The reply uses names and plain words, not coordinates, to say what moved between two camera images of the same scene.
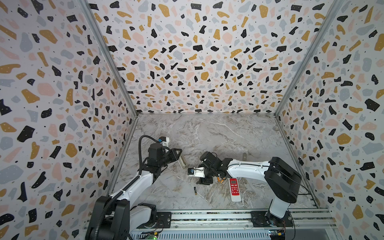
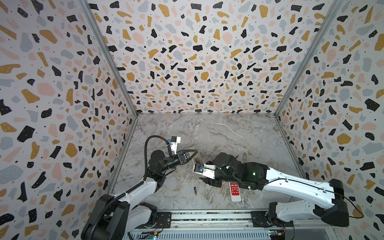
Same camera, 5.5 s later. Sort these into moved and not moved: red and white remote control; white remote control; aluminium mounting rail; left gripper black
Moved: white remote control; left gripper black
Not moved: aluminium mounting rail; red and white remote control
